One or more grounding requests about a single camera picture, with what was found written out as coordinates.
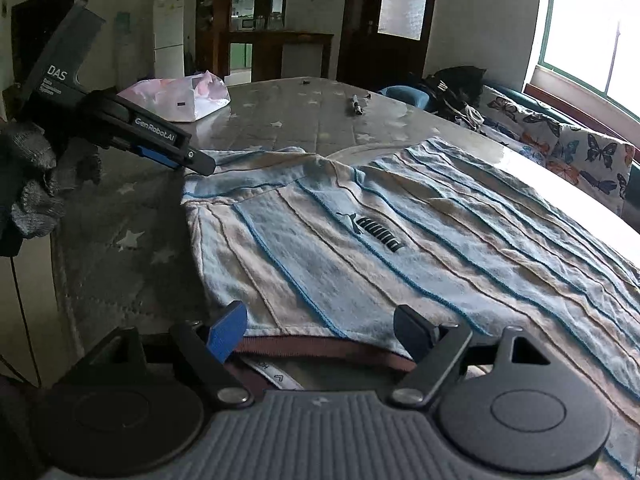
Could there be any butterfly-print cushion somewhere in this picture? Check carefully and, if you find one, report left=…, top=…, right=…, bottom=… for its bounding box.
left=482, top=86, right=563, bottom=161
left=547, top=122, right=637, bottom=216

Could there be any pink printed tissue pack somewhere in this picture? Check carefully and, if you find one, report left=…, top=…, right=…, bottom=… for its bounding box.
left=117, top=71, right=232, bottom=123

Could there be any wooden door with frosted glass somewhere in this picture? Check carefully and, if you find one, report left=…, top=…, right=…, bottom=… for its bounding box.
left=337, top=0, right=441, bottom=91

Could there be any person's left hand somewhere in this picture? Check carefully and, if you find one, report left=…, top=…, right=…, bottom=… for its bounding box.
left=0, top=121, right=102, bottom=242

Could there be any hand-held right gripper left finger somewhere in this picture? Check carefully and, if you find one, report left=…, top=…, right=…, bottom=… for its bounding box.
left=87, top=301, right=255, bottom=407

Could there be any blue sofa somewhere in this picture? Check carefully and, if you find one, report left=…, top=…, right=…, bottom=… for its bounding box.
left=377, top=82, right=640, bottom=221

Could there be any black cable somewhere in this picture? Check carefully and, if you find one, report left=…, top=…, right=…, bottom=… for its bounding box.
left=7, top=255, right=43, bottom=388

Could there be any blue striped shirt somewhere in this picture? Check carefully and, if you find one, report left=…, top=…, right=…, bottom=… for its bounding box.
left=180, top=136, right=640, bottom=480

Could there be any white refrigerator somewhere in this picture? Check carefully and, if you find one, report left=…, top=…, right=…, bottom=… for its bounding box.
left=151, top=0, right=187, bottom=80

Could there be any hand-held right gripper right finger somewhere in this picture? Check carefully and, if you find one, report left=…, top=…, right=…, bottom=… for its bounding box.
left=387, top=304, right=553, bottom=408

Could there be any window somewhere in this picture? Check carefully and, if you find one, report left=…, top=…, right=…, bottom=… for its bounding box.
left=522, top=0, right=640, bottom=126

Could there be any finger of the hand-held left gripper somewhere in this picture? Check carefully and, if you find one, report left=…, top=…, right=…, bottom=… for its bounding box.
left=131, top=137, right=217, bottom=177

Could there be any dark wooden cabinet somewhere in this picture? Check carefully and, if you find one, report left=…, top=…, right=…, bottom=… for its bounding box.
left=195, top=0, right=335, bottom=83

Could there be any black clothes pile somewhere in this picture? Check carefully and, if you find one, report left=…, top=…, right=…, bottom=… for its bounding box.
left=425, top=66, right=488, bottom=128

